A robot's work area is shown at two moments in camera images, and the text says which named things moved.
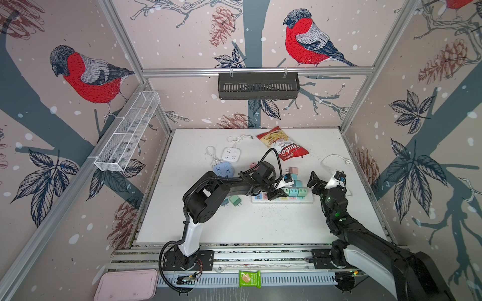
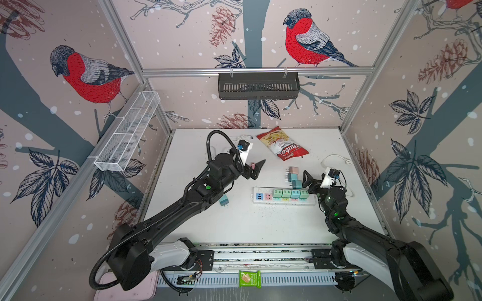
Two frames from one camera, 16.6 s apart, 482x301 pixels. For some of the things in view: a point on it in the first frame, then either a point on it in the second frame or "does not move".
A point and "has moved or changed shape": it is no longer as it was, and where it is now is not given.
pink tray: x=127 y=285 does not move
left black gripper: x=276 y=193 -> x=247 y=173
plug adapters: x=289 y=178 -> x=245 y=151
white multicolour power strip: x=263 y=198 does not move
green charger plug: x=286 y=190 does not move
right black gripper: x=321 y=185 does not move
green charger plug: x=235 y=200 has moved or changed shape
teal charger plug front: x=293 y=192 does not move
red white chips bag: x=277 y=138 does not move
